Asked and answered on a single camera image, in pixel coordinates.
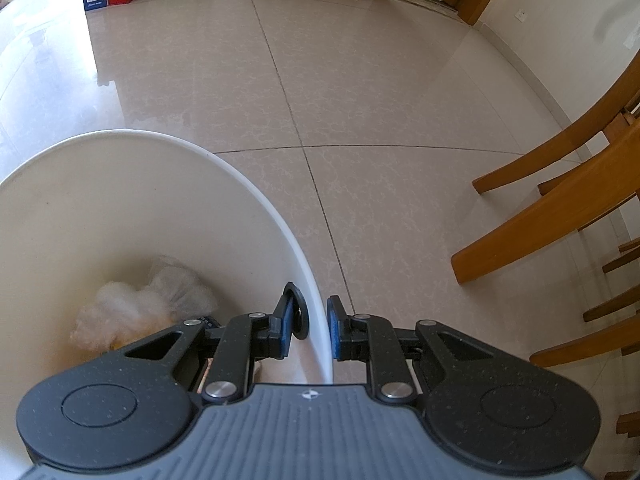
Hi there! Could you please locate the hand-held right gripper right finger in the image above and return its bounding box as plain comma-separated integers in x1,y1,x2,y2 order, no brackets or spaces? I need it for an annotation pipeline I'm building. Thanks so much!
326,295,506,405

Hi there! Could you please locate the clear plastic bag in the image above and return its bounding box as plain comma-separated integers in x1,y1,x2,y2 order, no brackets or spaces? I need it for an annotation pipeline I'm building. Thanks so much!
70,255,221,352

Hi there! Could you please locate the white plastic trash bin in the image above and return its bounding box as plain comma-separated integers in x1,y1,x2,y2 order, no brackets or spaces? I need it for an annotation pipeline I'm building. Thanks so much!
0,129,335,480

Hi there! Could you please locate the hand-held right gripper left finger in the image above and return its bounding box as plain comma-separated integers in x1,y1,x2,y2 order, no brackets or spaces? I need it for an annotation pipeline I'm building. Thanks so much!
122,294,297,403

